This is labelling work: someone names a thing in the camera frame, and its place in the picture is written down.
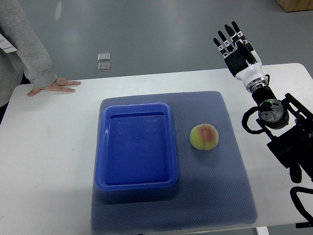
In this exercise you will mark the upper metal floor plate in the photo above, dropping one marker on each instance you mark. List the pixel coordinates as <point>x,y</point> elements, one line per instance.
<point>104,56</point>

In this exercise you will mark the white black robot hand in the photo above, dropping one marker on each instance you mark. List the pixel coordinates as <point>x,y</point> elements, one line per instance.
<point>243,63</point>

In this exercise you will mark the yellow red peach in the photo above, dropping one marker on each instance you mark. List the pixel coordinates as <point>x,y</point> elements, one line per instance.
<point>204,137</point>

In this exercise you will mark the blue plastic tray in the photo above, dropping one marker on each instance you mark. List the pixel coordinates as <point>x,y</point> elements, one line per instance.
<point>136,148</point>

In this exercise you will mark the wooden box corner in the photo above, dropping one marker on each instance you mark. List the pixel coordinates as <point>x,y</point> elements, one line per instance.
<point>295,5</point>

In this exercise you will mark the blue grey fabric mat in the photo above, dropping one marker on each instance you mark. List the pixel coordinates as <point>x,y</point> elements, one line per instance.
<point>212,188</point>

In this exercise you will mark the grey sleeved forearm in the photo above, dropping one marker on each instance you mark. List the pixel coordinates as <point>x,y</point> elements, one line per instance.
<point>35,61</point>

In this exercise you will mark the white table leg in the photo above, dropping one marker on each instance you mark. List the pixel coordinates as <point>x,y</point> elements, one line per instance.
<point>262,230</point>

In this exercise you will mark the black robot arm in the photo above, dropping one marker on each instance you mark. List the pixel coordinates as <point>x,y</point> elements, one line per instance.
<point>287,123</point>

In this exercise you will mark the person's bare hand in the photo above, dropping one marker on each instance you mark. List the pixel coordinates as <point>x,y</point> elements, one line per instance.
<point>59,85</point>

